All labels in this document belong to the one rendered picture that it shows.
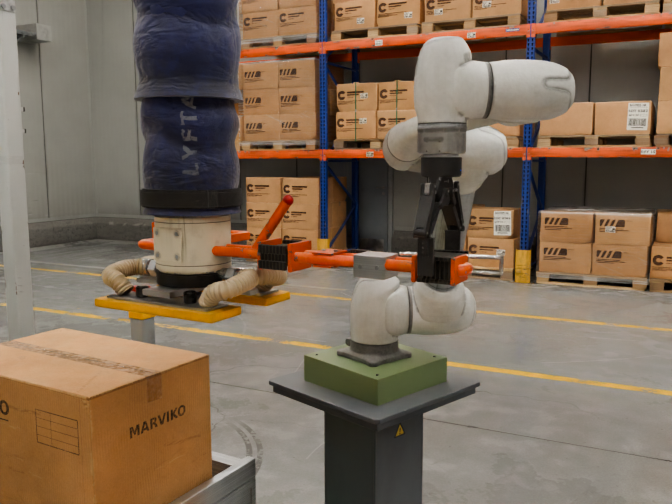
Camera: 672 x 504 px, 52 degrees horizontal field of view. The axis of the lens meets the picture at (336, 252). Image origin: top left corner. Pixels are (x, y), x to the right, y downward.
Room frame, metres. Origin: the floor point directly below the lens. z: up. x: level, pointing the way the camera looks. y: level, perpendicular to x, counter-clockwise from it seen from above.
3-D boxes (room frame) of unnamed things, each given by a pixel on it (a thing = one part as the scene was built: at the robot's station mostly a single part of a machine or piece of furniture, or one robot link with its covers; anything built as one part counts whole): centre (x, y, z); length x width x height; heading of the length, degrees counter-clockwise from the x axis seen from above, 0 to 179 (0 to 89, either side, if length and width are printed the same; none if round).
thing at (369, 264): (1.34, -0.08, 1.26); 0.07 x 0.07 x 0.04; 60
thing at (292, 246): (1.45, 0.11, 1.27); 0.10 x 0.08 x 0.06; 150
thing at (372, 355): (2.21, -0.11, 0.86); 0.22 x 0.18 x 0.06; 40
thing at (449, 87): (1.29, -0.21, 1.61); 0.13 x 0.11 x 0.16; 92
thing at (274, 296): (1.66, 0.28, 1.17); 0.34 x 0.10 x 0.05; 60
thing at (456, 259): (1.27, -0.19, 1.27); 0.08 x 0.07 x 0.05; 60
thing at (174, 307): (1.49, 0.37, 1.17); 0.34 x 0.10 x 0.05; 60
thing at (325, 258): (1.58, 0.10, 1.27); 0.93 x 0.30 x 0.04; 60
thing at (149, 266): (1.57, 0.33, 1.21); 0.34 x 0.25 x 0.06; 60
